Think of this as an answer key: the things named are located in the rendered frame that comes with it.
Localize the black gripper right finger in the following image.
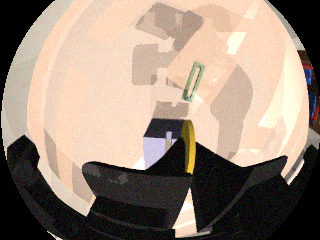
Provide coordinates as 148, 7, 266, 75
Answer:
189, 141, 288, 233

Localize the gold coin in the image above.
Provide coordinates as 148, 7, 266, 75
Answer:
181, 120, 196, 173

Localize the grey box side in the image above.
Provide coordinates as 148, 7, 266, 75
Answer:
147, 119, 184, 140

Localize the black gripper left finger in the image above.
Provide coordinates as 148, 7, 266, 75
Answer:
81, 137, 192, 229

